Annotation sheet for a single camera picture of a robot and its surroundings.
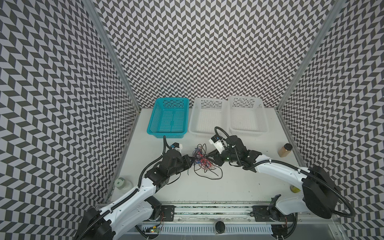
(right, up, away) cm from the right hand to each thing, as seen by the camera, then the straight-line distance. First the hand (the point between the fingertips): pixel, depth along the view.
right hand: (209, 153), depth 80 cm
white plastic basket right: (+32, +21, +33) cm, 51 cm away
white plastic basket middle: (0, +23, +36) cm, 43 cm away
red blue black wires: (-3, -7, +1) cm, 8 cm away
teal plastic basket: (-29, +20, +35) cm, 50 cm away
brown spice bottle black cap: (+46, 0, +9) cm, 47 cm away
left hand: (-7, -2, -2) cm, 7 cm away
